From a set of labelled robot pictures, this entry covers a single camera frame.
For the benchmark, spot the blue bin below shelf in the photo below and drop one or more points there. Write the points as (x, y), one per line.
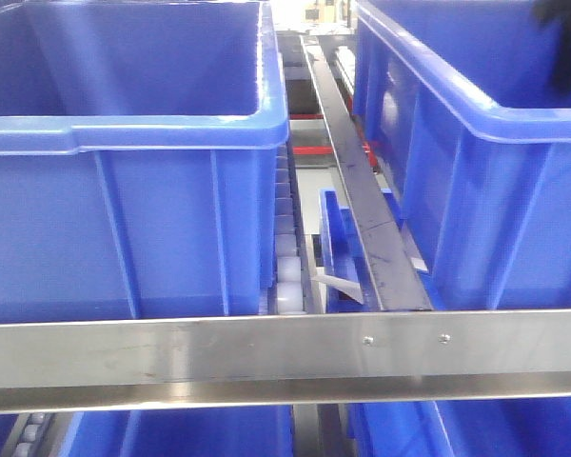
(342, 254)

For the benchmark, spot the white roller conveyor track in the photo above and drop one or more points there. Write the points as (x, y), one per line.
(287, 295)

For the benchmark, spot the blue bin at left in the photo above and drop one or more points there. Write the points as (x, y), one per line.
(138, 154)

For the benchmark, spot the lower left blue bin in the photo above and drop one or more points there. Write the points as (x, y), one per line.
(214, 431)

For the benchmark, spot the large empty blue bin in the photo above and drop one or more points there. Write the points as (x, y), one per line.
(456, 102)

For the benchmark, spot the lower right blue bin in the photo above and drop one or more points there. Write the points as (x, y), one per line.
(513, 427)

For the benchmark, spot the dark metal divider rail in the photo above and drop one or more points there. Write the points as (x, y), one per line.
(393, 283)

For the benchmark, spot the steel front shelf rail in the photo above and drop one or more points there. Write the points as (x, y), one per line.
(273, 360)

